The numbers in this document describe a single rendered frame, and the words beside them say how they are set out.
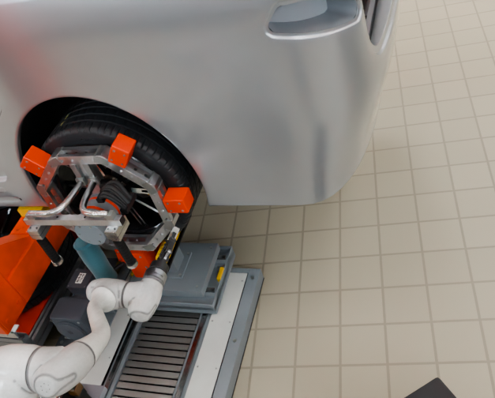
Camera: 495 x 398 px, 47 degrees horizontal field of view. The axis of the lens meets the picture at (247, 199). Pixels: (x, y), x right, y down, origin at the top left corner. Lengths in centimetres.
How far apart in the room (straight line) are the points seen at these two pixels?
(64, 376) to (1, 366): 20
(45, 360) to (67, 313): 95
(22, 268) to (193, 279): 77
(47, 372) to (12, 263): 98
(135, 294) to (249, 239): 111
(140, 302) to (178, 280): 65
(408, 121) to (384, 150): 29
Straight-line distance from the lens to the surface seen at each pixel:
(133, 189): 239
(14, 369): 183
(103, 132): 221
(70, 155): 224
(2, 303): 260
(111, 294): 224
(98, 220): 212
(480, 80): 400
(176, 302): 282
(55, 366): 176
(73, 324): 271
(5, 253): 262
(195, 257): 288
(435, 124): 366
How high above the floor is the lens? 227
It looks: 42 degrees down
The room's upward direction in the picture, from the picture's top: 20 degrees counter-clockwise
